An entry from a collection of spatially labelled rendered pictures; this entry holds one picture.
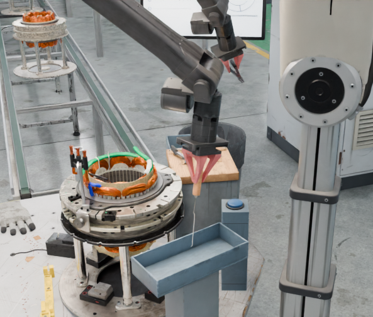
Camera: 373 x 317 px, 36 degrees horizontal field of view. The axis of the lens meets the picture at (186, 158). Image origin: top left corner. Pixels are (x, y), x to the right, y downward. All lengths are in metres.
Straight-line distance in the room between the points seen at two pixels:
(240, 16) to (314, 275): 1.29
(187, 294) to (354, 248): 2.10
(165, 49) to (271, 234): 2.32
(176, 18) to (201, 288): 1.39
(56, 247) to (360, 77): 1.07
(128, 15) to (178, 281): 0.56
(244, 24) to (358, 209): 1.68
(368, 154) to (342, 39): 2.78
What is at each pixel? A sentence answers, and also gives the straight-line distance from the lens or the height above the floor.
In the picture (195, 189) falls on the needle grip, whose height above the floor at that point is 1.19.
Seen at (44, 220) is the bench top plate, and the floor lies 0.78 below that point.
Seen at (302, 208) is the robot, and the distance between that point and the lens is 1.35.
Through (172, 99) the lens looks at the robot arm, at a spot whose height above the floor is 1.39.
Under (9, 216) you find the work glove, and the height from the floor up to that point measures 0.80.
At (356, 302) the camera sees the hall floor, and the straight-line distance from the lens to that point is 2.94.
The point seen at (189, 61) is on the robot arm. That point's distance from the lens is 1.15.
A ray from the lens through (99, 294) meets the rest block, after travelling 1.58.
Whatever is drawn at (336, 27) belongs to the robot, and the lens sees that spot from 1.12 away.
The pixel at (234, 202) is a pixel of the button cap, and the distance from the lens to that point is 1.53.
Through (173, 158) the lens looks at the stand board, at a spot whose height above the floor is 1.06.
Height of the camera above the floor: 1.79
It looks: 25 degrees down
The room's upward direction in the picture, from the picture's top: 1 degrees counter-clockwise
